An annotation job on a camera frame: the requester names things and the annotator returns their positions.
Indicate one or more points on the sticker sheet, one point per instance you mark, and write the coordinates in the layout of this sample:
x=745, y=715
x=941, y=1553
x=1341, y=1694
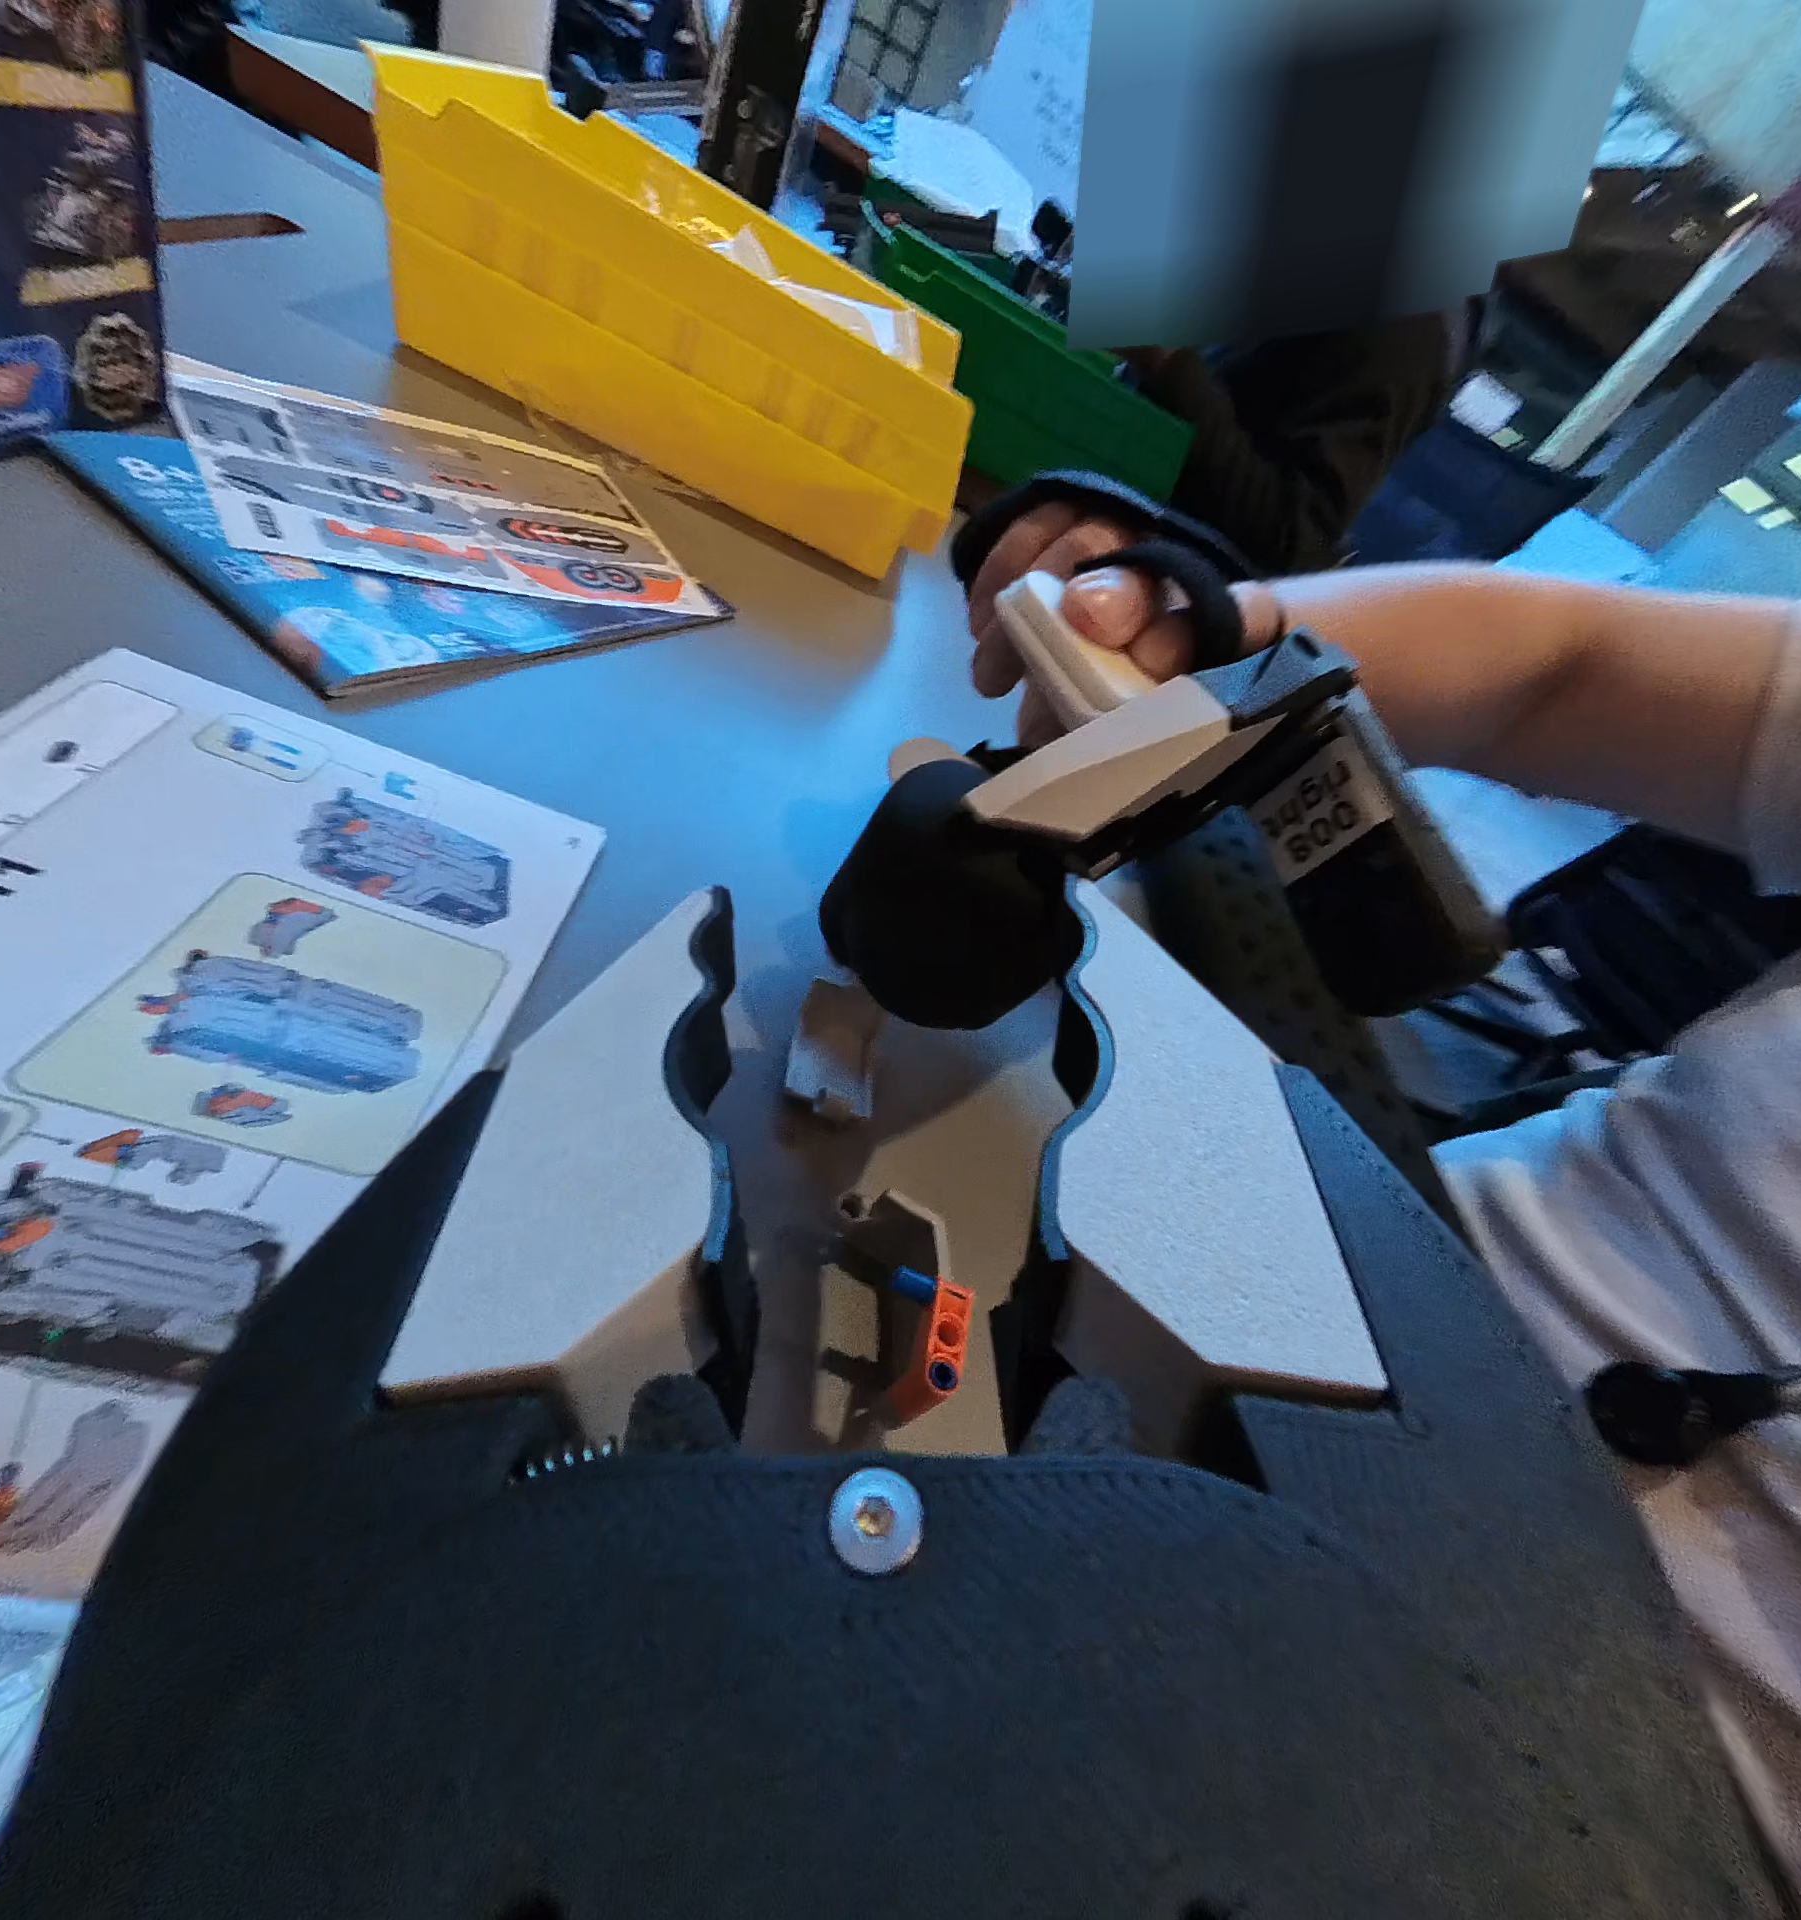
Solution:
x=390, y=514

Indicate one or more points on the blue booklet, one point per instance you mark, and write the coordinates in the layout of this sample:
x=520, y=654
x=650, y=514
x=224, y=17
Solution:
x=357, y=639

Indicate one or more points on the person's right hand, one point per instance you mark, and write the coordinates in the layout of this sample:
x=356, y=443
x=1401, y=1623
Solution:
x=1116, y=614

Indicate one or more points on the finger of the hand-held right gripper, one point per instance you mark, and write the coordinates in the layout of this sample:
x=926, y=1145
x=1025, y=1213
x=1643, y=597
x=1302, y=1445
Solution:
x=929, y=764
x=1095, y=764

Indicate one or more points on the yellow plastic bin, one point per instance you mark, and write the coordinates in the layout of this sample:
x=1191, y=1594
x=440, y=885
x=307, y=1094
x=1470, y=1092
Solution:
x=621, y=329

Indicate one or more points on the person's right forearm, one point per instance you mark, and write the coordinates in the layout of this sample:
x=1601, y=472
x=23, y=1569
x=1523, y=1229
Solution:
x=1513, y=682

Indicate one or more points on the grey bracket with orange connector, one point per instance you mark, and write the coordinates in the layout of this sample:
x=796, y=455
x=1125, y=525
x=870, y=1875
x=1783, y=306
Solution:
x=941, y=1346

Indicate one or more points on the green plastic bin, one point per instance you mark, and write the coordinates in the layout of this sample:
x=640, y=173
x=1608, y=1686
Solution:
x=1049, y=405

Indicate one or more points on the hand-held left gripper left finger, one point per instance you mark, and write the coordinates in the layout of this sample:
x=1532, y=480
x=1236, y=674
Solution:
x=572, y=1215

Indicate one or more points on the tall black box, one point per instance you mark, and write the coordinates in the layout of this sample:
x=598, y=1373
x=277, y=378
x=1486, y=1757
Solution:
x=756, y=100

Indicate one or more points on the grey desk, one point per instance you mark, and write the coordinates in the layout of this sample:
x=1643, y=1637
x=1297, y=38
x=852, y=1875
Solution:
x=719, y=715

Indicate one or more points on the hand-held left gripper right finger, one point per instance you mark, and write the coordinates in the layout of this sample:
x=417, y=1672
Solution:
x=1215, y=1215

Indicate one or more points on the robot kit box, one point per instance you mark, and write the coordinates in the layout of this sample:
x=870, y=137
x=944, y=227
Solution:
x=46, y=227

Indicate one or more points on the white water bottle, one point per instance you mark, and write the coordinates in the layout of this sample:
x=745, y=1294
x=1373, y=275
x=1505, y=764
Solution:
x=496, y=34

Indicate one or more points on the plain grey bracket brick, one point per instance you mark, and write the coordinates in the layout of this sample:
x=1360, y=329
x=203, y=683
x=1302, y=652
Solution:
x=828, y=1048

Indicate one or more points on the white plastic bag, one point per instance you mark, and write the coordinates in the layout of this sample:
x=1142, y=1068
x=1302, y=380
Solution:
x=840, y=306

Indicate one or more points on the open instruction booklet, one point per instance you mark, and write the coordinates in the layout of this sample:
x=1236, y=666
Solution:
x=130, y=701

